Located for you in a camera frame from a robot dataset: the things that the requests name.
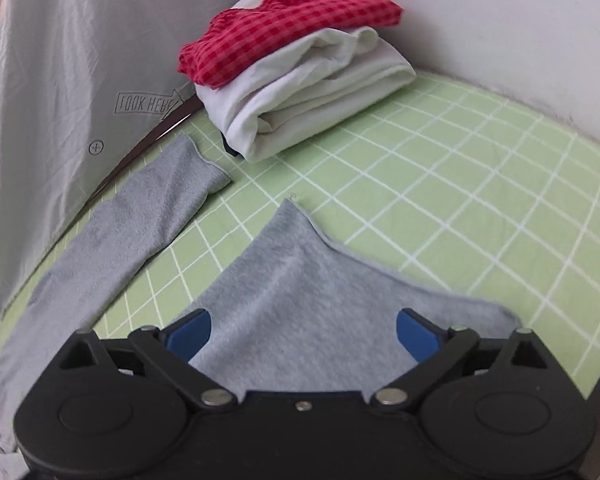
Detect grey sweatpants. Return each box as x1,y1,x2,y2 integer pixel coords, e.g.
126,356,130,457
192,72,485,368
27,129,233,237
0,136,519,455

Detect black folded garment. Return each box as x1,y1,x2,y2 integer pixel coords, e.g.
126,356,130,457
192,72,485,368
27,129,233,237
221,132,242,157

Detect folded white garment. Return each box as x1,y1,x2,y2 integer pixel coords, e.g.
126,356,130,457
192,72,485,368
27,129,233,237
194,0,416,162

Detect light grey carrot-print quilt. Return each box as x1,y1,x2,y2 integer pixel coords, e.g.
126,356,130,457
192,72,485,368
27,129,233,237
0,0,238,319

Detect red checkered garment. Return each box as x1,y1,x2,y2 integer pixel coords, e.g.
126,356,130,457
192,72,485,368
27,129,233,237
178,0,403,89

